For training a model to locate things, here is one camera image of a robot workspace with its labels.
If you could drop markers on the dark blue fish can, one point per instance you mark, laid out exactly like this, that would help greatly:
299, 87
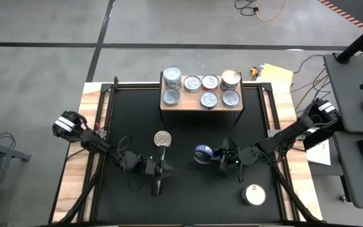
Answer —
203, 154

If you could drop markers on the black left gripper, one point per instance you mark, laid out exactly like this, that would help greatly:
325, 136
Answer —
156, 170

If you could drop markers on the wooden shelf with black frame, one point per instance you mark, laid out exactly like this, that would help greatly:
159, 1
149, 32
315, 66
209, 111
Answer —
186, 105

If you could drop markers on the white metal mount bracket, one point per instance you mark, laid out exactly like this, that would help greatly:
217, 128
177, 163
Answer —
273, 134

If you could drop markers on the teal label fish can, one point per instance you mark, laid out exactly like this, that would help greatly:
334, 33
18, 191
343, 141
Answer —
231, 98
171, 96

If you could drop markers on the gold lid red blue can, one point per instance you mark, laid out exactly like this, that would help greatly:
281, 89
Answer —
231, 77
162, 139

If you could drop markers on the black orange striped floor ramp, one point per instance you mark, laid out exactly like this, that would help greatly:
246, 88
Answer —
358, 12

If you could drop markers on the yellow power plug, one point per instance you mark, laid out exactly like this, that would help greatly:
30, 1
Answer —
254, 72

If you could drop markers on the black diagonal support pole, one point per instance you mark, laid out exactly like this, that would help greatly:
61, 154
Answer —
320, 141

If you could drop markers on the black camera stand pole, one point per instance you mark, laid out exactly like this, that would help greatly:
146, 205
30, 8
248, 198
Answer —
358, 44

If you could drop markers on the white paper sheet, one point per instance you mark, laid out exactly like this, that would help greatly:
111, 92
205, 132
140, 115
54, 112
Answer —
321, 154

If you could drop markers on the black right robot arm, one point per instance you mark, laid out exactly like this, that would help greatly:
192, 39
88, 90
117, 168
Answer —
288, 135

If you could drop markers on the grey desk with monitor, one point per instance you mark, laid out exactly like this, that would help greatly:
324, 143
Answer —
351, 94

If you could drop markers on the dark blue barcode can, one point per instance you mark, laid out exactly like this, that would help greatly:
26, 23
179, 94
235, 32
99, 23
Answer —
209, 100

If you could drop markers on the yellow paper pad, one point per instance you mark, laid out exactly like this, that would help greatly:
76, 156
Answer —
277, 74

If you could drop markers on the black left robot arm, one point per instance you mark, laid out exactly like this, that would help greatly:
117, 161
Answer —
99, 145

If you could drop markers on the tuna can with silver lid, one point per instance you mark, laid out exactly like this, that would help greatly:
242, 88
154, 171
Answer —
192, 83

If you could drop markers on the green Bumble Bee tuna can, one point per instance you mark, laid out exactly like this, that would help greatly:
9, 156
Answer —
172, 84
172, 73
172, 88

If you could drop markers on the grey metal stand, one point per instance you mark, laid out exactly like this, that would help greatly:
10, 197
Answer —
8, 152

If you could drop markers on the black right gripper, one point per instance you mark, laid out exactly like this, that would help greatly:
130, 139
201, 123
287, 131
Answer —
236, 154

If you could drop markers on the red label tuna can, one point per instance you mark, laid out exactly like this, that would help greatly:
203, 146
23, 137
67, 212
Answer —
210, 82

